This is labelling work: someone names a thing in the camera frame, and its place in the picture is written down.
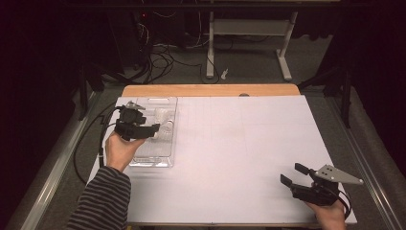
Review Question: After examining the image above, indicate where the tangle of floor cables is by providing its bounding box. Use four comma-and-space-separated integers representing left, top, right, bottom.
136, 9, 222, 85

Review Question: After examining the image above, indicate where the person's right hand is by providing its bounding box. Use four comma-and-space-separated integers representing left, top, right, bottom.
303, 199, 348, 230

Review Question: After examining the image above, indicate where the long black floor cable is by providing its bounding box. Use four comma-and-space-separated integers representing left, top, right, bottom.
73, 100, 118, 186

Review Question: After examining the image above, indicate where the black stand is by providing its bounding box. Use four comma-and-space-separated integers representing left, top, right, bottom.
298, 60, 354, 129
76, 60, 142, 123

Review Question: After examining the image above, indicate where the white board sheet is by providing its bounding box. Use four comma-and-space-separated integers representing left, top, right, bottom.
86, 95, 358, 225

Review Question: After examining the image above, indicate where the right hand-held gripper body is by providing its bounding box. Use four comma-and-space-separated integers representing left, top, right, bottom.
289, 163, 365, 207

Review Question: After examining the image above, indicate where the person's left hand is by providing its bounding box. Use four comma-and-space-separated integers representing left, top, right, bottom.
104, 130, 148, 173

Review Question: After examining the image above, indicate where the metal floor rail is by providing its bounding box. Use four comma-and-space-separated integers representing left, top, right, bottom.
325, 95, 406, 230
18, 90, 103, 230

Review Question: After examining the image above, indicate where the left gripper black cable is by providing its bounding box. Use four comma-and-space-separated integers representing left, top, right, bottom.
98, 104, 127, 169

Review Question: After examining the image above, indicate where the black computer case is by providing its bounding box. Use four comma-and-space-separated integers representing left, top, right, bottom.
105, 9, 155, 71

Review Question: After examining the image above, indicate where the clear plastic tray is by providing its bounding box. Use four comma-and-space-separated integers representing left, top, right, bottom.
128, 96, 179, 169

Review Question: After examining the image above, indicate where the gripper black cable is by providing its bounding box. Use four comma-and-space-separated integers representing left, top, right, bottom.
98, 104, 127, 169
335, 190, 352, 220

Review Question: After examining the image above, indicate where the white metal desk frame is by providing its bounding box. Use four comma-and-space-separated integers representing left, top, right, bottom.
205, 11, 300, 82

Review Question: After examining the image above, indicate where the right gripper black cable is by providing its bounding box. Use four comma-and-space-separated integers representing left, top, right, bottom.
335, 190, 352, 220

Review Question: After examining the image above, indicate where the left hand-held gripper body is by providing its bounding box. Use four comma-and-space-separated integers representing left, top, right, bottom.
114, 100, 155, 142

